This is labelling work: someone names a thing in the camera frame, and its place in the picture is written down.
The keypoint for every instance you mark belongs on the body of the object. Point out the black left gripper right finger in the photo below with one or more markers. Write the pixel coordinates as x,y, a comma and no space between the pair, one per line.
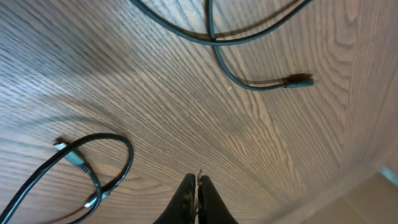
212,209

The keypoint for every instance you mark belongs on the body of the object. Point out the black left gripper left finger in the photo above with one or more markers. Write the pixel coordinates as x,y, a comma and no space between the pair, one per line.
181,208

